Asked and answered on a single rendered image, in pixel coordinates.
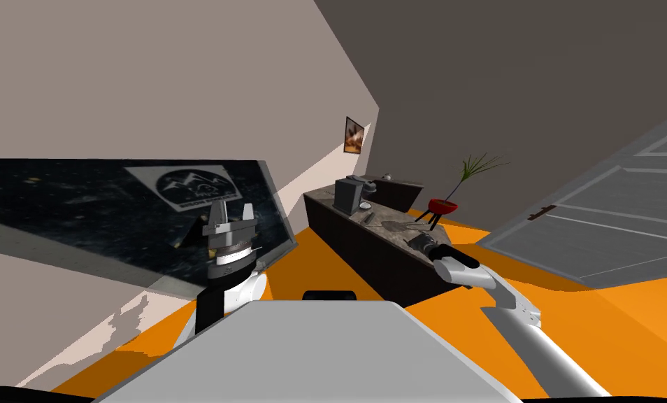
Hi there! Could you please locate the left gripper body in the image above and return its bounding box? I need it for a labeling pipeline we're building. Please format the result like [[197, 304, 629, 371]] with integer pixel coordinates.
[[201, 218, 259, 250]]

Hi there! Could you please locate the dark counter with coffee machine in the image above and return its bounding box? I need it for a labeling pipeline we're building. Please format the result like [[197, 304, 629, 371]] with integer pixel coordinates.
[[303, 173, 453, 309]]

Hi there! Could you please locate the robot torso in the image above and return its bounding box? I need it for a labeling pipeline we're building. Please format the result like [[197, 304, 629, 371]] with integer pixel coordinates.
[[94, 290, 524, 403]]

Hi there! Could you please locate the black speckled panel with emblem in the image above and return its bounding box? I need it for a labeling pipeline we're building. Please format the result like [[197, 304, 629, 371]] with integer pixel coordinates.
[[0, 158, 299, 299]]

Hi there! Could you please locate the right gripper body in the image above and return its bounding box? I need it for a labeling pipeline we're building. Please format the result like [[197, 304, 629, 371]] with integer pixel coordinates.
[[406, 233, 440, 258]]

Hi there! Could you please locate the brown door handle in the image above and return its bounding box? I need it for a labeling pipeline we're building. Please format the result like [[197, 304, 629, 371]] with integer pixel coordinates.
[[526, 205, 559, 222]]

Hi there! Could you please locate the green plant in red pot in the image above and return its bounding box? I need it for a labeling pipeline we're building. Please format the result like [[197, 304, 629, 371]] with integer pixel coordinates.
[[414, 152, 512, 232]]

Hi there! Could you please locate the grey panelled door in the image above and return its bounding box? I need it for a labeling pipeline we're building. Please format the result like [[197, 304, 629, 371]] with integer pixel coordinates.
[[475, 108, 667, 290]]

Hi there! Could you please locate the framed brown wall picture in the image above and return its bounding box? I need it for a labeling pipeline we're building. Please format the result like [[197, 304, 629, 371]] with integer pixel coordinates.
[[343, 115, 366, 155]]

